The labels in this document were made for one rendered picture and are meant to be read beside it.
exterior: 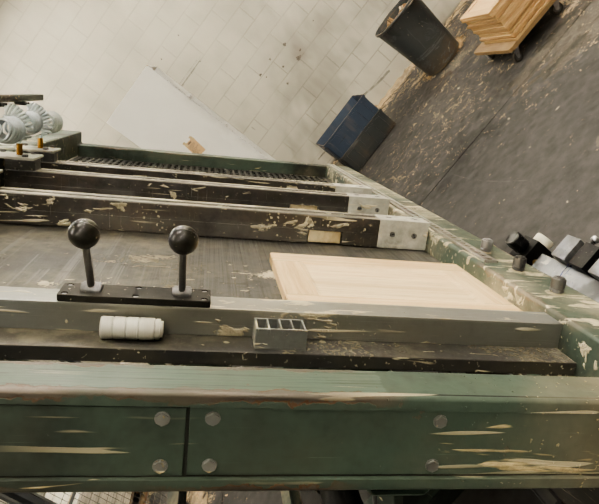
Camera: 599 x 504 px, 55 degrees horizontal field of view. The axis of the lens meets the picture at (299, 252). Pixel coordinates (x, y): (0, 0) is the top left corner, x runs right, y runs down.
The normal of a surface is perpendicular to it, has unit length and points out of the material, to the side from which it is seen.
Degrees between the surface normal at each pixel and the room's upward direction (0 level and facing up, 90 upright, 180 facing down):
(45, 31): 90
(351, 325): 90
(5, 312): 90
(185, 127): 90
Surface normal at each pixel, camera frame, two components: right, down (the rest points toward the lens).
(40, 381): 0.11, -0.96
